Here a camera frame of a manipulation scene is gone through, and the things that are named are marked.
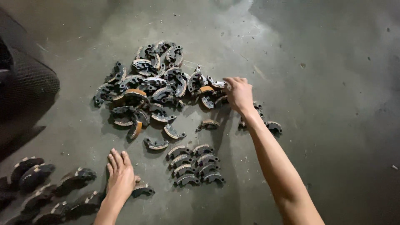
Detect person's right hand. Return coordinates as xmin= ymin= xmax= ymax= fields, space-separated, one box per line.
xmin=223 ymin=76 xmax=254 ymax=114

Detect person's left hand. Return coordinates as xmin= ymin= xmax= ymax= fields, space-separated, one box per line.
xmin=106 ymin=149 xmax=141 ymax=201

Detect grey metal brake shoe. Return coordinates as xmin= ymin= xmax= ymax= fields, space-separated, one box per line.
xmin=196 ymin=119 xmax=220 ymax=132
xmin=131 ymin=184 xmax=155 ymax=198
xmin=163 ymin=124 xmax=187 ymax=140
xmin=207 ymin=76 xmax=228 ymax=89
xmin=266 ymin=121 xmax=283 ymax=134
xmin=143 ymin=138 xmax=169 ymax=150

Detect heap of brake shoes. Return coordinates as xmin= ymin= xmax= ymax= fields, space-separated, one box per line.
xmin=93 ymin=40 xmax=264 ymax=140

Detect neat double row brake shoes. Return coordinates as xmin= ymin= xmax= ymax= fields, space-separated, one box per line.
xmin=166 ymin=144 xmax=225 ymax=188

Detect black mesh sack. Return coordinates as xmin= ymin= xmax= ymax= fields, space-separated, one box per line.
xmin=0 ymin=8 xmax=60 ymax=125

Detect long rows of dark brake shoes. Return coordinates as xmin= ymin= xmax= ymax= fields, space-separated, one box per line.
xmin=0 ymin=156 xmax=105 ymax=225

